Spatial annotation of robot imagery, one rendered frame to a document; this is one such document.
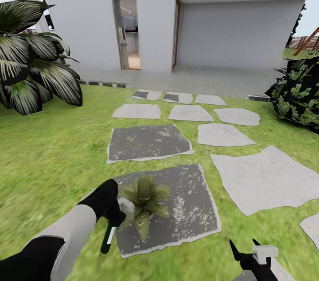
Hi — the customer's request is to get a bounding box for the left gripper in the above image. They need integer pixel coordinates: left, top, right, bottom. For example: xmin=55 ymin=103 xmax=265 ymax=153
xmin=103 ymin=202 xmax=126 ymax=227

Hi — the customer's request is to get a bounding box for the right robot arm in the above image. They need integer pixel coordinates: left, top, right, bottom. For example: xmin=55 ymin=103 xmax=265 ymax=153
xmin=230 ymin=239 xmax=279 ymax=281

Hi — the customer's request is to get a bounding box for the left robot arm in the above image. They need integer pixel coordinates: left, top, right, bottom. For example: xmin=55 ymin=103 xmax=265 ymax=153
xmin=0 ymin=179 xmax=135 ymax=281

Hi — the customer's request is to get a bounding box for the insectifuge atomizer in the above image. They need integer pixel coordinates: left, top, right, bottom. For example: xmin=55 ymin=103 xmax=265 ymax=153
xmin=100 ymin=221 xmax=117 ymax=254

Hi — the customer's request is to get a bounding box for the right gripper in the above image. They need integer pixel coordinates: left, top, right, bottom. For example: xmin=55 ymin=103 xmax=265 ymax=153
xmin=230 ymin=239 xmax=277 ymax=281

